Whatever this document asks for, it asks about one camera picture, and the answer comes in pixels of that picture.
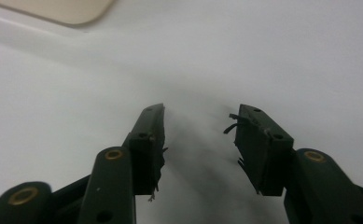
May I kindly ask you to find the beige tray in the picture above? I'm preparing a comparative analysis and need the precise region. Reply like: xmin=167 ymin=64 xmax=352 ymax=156
xmin=0 ymin=0 xmax=117 ymax=26

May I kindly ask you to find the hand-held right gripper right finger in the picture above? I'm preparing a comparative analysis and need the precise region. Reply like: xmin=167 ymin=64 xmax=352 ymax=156
xmin=223 ymin=104 xmax=295 ymax=197

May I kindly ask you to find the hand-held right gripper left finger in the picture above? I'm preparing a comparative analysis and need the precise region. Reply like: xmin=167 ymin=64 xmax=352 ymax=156
xmin=122 ymin=103 xmax=169 ymax=203

